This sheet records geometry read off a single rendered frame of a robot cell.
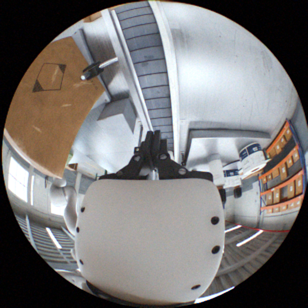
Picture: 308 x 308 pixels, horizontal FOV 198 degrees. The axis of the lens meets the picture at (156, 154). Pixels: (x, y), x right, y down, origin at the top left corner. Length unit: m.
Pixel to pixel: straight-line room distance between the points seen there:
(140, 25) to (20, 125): 0.28
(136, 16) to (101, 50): 0.15
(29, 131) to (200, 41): 0.40
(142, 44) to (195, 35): 0.15
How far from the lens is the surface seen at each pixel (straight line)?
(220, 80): 0.37
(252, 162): 0.66
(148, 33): 0.26
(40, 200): 5.74
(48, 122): 0.20
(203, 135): 0.46
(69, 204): 0.62
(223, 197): 0.58
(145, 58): 0.25
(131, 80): 0.18
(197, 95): 0.36
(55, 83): 0.24
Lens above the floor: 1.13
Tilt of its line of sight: 28 degrees down
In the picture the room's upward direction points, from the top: 179 degrees counter-clockwise
